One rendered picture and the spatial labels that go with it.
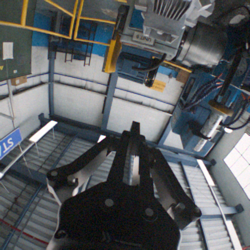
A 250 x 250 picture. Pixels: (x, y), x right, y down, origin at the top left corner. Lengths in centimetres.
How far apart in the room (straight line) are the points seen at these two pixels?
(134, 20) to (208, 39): 36
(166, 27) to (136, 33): 30
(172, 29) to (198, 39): 32
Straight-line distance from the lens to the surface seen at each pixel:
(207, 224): 623
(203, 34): 70
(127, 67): 67
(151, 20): 37
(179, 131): 113
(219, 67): 95
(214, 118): 90
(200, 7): 32
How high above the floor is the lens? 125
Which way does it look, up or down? 29 degrees up
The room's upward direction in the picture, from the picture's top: 163 degrees counter-clockwise
